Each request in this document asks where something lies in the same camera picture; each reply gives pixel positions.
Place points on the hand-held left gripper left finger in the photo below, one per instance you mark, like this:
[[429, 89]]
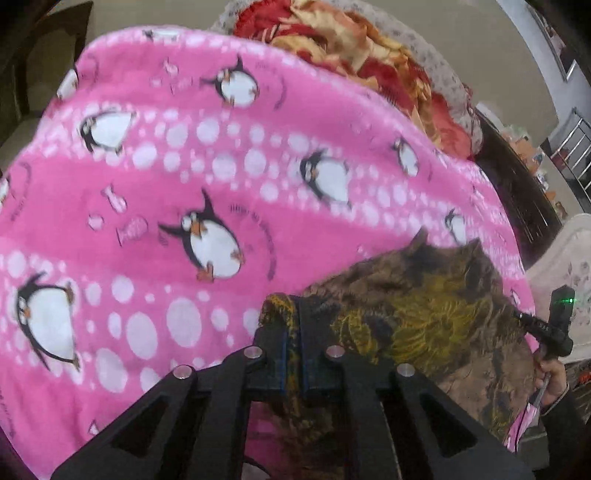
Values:
[[277, 364]]

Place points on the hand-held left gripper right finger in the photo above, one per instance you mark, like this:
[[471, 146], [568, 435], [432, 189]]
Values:
[[316, 364]]

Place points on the dark brown floral shirt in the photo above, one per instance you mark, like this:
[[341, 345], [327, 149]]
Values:
[[415, 314]]

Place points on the person's right forearm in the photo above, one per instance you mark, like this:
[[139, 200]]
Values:
[[568, 429]]

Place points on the person's right hand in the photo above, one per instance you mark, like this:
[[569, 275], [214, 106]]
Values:
[[551, 376]]

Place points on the dark wooden headboard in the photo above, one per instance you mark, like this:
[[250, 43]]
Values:
[[517, 194]]

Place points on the plastic snack bags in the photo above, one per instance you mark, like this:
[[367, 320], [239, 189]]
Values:
[[526, 150]]

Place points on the metal stair railing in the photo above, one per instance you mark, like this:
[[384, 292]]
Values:
[[572, 143]]

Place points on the pink penguin print blanket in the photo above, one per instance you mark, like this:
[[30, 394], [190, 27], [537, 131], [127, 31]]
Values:
[[161, 184]]

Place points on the red and yellow floral quilt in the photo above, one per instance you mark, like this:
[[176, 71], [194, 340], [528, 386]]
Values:
[[351, 41]]

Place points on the brown wooden cabinet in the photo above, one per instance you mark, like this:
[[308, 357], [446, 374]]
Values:
[[27, 69]]

